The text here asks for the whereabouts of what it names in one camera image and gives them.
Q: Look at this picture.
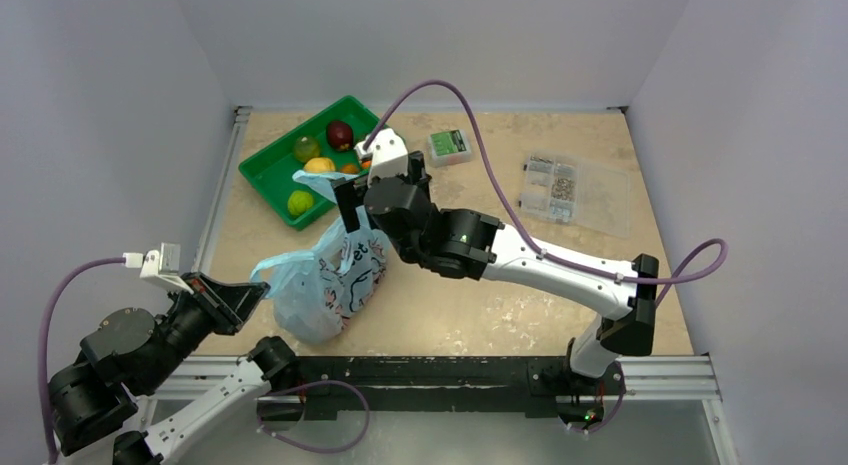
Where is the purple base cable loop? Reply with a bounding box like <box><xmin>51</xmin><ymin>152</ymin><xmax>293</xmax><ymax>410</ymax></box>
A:
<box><xmin>255</xmin><ymin>380</ymin><xmax>372</xmax><ymax>455</ymax></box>

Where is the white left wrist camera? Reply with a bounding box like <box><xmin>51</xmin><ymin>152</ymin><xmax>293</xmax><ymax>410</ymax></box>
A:
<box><xmin>122</xmin><ymin>242</ymin><xmax>191</xmax><ymax>293</ymax></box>

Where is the dark red fake mango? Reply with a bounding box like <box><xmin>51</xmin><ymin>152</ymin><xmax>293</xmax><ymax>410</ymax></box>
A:
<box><xmin>325</xmin><ymin>120</ymin><xmax>355</xmax><ymax>152</ymax></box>

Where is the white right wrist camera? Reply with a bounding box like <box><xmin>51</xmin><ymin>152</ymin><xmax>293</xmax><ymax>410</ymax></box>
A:
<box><xmin>354</xmin><ymin>128</ymin><xmax>409</xmax><ymax>185</ymax></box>

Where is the clear plastic screw organizer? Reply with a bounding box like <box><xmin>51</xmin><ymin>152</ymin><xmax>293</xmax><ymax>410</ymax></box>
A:
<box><xmin>518</xmin><ymin>151</ymin><xmax>630</xmax><ymax>238</ymax></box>

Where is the light blue plastic bag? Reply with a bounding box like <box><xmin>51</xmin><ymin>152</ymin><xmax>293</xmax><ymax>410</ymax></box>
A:
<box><xmin>249</xmin><ymin>171</ymin><xmax>391</xmax><ymax>345</ymax></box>

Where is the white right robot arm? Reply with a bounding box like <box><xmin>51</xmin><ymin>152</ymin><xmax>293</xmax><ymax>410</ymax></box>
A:
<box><xmin>331</xmin><ymin>152</ymin><xmax>659</xmax><ymax>392</ymax></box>

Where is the green plastic tray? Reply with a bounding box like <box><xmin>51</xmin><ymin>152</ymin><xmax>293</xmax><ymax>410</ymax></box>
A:
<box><xmin>238</xmin><ymin>95</ymin><xmax>378</xmax><ymax>231</ymax></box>

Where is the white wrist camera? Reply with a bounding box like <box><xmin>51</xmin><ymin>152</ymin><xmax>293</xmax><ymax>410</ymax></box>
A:
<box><xmin>354</xmin><ymin>128</ymin><xmax>409</xmax><ymax>185</ymax></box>
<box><xmin>122</xmin><ymin>242</ymin><xmax>191</xmax><ymax>293</ymax></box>

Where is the green fake round fruit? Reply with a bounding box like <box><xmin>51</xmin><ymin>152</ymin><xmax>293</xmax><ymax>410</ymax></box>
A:
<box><xmin>292</xmin><ymin>135</ymin><xmax>322</xmax><ymax>164</ymax></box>

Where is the yellow fake lemon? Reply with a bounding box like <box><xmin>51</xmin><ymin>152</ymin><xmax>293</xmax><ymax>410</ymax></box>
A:
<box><xmin>302</xmin><ymin>157</ymin><xmax>337</xmax><ymax>174</ymax></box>

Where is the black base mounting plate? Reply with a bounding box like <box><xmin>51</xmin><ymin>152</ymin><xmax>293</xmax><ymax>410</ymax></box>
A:
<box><xmin>257</xmin><ymin>356</ymin><xmax>626</xmax><ymax>427</ymax></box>

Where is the small green label box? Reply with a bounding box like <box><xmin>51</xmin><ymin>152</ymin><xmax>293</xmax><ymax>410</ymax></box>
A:
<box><xmin>428</xmin><ymin>129</ymin><xmax>473</xmax><ymax>167</ymax></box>

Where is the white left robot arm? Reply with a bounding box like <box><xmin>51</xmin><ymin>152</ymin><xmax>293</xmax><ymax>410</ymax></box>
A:
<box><xmin>46</xmin><ymin>272</ymin><xmax>298</xmax><ymax>464</ymax></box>

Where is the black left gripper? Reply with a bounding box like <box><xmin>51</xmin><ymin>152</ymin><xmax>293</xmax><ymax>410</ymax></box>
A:
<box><xmin>138</xmin><ymin>267</ymin><xmax>271</xmax><ymax>390</ymax></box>

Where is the lime green fake fruit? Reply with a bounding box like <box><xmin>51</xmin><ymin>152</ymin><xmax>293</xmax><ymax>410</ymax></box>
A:
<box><xmin>286</xmin><ymin>190</ymin><xmax>315</xmax><ymax>219</ymax></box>

